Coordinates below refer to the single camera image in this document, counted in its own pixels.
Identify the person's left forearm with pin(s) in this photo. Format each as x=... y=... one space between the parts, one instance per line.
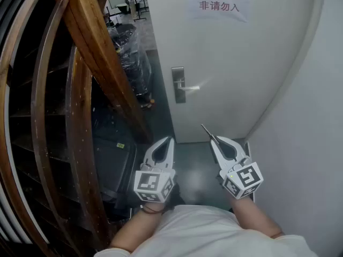
x=134 y=231

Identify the orange-capped bottle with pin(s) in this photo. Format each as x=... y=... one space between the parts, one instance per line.
x=152 y=101

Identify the brown wooden straight beam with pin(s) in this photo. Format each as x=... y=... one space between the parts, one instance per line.
x=99 y=52

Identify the plastic-wrapped black furniture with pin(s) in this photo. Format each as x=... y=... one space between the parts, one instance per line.
x=134 y=57

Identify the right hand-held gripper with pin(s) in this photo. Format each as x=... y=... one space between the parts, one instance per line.
x=245 y=178

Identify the white door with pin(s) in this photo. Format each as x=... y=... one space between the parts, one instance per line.
x=230 y=57

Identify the person's white shirt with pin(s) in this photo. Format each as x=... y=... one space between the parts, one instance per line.
x=203 y=234

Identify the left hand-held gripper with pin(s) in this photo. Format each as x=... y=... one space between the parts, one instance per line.
x=150 y=183

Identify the person's right forearm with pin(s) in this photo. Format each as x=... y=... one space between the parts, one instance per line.
x=252 y=215

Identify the dark wrist band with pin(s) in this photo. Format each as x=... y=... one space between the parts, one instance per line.
x=151 y=210

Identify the white paper sign red print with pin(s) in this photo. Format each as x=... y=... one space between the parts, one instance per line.
x=218 y=1

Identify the dark wooden curved staircase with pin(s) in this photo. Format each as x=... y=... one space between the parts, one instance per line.
x=77 y=143

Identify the key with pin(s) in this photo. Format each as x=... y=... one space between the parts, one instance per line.
x=207 y=131

